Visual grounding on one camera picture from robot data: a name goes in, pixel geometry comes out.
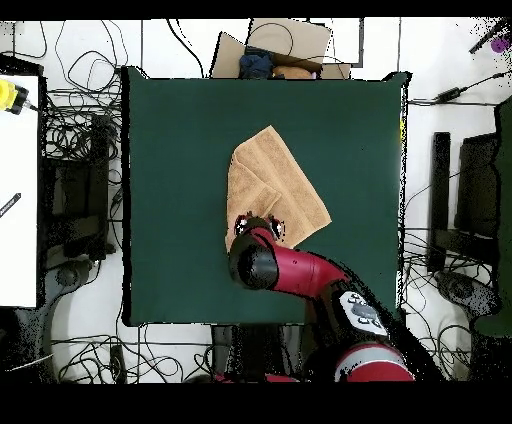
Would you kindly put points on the orange cloth in box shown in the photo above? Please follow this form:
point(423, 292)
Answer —
point(292, 72)

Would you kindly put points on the black monitor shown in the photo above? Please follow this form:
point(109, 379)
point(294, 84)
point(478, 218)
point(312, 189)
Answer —
point(478, 188)

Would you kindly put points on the black marker pen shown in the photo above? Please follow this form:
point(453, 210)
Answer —
point(10, 204)

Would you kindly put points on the black rod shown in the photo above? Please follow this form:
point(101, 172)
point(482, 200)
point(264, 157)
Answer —
point(484, 40)

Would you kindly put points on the purple object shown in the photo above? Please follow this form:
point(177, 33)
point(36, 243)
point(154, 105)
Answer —
point(500, 43)

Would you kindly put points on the black equipment stand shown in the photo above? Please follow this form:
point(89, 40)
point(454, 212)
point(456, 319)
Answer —
point(80, 192)

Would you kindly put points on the grey wheeled stand base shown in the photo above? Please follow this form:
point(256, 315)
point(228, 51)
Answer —
point(464, 290)
point(68, 276)

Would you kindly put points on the black upright bar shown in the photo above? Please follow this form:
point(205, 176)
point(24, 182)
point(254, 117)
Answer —
point(440, 180)

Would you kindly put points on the white side table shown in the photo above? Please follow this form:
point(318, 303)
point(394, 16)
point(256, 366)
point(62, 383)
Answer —
point(18, 160)

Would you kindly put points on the orange terry towel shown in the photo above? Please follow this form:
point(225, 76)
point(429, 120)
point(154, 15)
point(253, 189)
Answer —
point(276, 176)

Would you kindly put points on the dark blue cloth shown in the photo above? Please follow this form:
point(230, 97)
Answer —
point(256, 64)

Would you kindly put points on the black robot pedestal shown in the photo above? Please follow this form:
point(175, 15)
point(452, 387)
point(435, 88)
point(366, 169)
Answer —
point(256, 348)

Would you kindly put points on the yellow and black tool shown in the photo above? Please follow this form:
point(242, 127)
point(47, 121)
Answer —
point(8, 96)

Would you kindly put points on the brown cardboard box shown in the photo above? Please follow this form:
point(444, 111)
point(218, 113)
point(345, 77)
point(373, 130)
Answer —
point(304, 40)

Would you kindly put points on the white panel with dark frame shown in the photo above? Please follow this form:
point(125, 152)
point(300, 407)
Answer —
point(344, 40)

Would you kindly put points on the dark green table cloth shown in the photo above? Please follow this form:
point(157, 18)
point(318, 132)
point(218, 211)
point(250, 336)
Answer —
point(180, 120)

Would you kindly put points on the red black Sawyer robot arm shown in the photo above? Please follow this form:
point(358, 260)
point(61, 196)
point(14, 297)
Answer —
point(304, 272)

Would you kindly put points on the green cloth on side table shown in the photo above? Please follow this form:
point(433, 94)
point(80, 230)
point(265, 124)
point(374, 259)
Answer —
point(504, 200)

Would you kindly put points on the black power strip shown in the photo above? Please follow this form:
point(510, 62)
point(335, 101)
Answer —
point(118, 362)

